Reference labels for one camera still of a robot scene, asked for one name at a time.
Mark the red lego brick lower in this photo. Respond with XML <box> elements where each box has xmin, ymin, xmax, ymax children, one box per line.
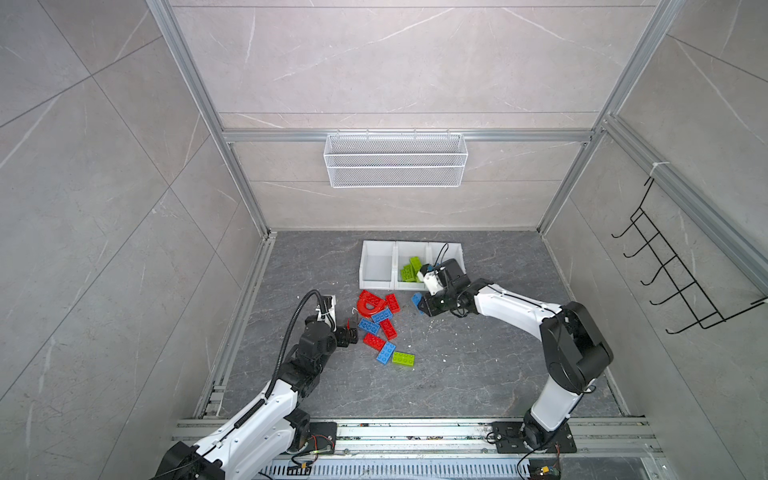
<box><xmin>363</xmin><ymin>333</ymin><xmax>387</xmax><ymax>351</ymax></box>

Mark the green lego brick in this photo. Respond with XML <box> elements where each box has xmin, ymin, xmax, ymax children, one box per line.
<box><xmin>409</xmin><ymin>256</ymin><xmax>422</xmax><ymax>278</ymax></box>
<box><xmin>400</xmin><ymin>265</ymin><xmax>417</xmax><ymax>283</ymax></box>
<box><xmin>391</xmin><ymin>352</ymin><xmax>415</xmax><ymax>367</ymax></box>

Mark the red lego brick centre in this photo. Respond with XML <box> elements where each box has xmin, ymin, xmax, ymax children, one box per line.
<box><xmin>379</xmin><ymin>319</ymin><xmax>398</xmax><ymax>341</ymax></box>

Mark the aluminium rail front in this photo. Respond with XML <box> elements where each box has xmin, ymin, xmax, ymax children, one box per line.
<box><xmin>170</xmin><ymin>418</ymin><xmax>664</xmax><ymax>462</ymax></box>

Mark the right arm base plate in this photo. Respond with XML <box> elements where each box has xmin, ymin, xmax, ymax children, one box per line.
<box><xmin>485</xmin><ymin>421</ymin><xmax>577</xmax><ymax>454</ymax></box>

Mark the black wire hook rack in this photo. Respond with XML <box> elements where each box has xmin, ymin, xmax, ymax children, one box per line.
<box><xmin>611</xmin><ymin>177</ymin><xmax>767</xmax><ymax>335</ymax></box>

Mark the white wire mesh basket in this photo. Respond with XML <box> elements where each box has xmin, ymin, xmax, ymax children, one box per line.
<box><xmin>323</xmin><ymin>132</ymin><xmax>469</xmax><ymax>188</ymax></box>

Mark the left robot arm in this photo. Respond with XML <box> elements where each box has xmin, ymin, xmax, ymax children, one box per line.
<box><xmin>154</xmin><ymin>289</ymin><xmax>357</xmax><ymax>479</ymax></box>

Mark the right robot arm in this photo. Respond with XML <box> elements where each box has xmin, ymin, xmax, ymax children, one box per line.
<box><xmin>412</xmin><ymin>279</ymin><xmax>614</xmax><ymax>451</ymax></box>

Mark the red lego brick top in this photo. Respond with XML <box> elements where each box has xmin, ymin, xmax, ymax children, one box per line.
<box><xmin>385</xmin><ymin>293</ymin><xmax>401</xmax><ymax>314</ymax></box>

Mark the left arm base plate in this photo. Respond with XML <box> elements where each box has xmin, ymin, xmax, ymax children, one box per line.
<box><xmin>287</xmin><ymin>421</ymin><xmax>338</xmax><ymax>455</ymax></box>

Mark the white left bin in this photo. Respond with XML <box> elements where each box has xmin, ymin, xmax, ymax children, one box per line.
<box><xmin>359</xmin><ymin>240</ymin><xmax>396</xmax><ymax>291</ymax></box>

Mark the white middle bin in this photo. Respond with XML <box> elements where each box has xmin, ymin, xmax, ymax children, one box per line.
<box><xmin>393</xmin><ymin>241</ymin><xmax>432</xmax><ymax>291</ymax></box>

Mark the red lego brick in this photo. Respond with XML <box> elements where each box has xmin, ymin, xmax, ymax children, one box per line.
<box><xmin>379</xmin><ymin>319</ymin><xmax>398</xmax><ymax>341</ymax></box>
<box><xmin>363</xmin><ymin>333</ymin><xmax>387</xmax><ymax>351</ymax></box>
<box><xmin>385</xmin><ymin>293</ymin><xmax>401</xmax><ymax>314</ymax></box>

